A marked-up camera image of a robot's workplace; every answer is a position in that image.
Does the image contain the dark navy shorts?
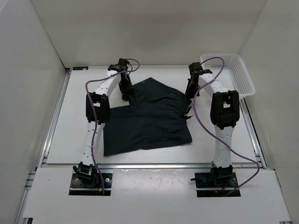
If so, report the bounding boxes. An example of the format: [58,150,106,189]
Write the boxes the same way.
[103,77,192,156]

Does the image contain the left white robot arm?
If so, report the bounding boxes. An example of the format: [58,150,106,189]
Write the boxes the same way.
[73,58,135,188]

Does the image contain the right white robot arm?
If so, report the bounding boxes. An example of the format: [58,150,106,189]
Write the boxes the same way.
[185,63,240,187]

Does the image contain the white plastic perforated basket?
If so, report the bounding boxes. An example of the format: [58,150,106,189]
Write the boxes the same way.
[199,53,256,99]

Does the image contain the small blue label sticker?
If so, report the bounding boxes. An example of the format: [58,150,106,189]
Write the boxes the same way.
[72,66,89,70]

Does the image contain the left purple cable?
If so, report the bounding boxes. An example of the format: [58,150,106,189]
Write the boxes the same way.
[84,58,140,196]

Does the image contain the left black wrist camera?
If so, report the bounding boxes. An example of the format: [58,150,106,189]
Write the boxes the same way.
[117,58,130,72]

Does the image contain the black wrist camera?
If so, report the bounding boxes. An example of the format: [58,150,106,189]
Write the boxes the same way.
[188,62,203,75]
[117,58,130,72]

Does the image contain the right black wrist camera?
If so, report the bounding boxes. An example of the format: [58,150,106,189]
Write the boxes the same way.
[188,62,203,75]

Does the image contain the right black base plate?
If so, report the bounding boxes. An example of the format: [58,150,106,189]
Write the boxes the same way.
[191,172,239,197]

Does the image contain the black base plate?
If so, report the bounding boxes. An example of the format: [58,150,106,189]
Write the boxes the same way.
[69,173,113,196]
[191,172,239,197]

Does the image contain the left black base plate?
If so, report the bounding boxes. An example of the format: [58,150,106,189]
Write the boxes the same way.
[69,173,113,196]

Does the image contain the aluminium frame rail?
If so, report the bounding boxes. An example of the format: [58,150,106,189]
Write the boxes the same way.
[14,68,72,224]

